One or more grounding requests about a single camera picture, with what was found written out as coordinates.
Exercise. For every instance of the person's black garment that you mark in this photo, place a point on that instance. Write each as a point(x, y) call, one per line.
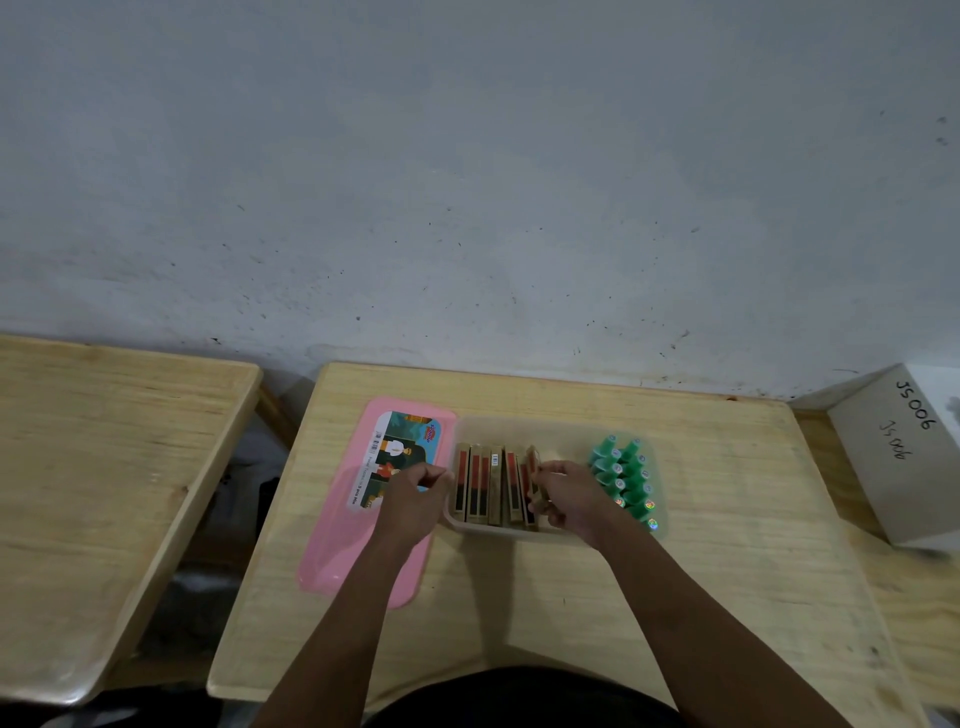
point(525, 701)

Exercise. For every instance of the slim tan card box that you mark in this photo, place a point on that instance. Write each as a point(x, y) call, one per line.
point(531, 459)

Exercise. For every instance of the person's right hand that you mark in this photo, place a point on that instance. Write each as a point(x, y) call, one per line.
point(577, 502)

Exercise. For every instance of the person's right fingers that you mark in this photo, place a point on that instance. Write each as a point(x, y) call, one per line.
point(547, 487)

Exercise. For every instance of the clear plastic container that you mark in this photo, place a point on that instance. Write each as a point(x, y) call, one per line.
point(559, 436)

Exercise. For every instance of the person's left forearm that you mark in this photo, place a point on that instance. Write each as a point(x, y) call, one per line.
point(341, 637)

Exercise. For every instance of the row of tan boxes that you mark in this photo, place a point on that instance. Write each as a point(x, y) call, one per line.
point(486, 487)

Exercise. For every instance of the person's left hand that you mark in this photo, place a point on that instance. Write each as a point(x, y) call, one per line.
point(405, 506)

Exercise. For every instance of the white cardboard box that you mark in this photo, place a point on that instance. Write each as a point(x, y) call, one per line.
point(900, 472)

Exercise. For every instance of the light wooden side table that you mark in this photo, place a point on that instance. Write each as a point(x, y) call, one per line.
point(919, 622)
point(97, 487)

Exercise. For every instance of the person's left fingers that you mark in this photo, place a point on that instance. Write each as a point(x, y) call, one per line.
point(431, 475)

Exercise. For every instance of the person's right forearm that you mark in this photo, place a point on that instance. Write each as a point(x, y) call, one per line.
point(705, 645)

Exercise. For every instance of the cluster of green bottles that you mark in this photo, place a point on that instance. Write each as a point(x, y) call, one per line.
point(628, 480)

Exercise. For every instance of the pink plastic tray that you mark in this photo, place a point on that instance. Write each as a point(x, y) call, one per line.
point(337, 540)

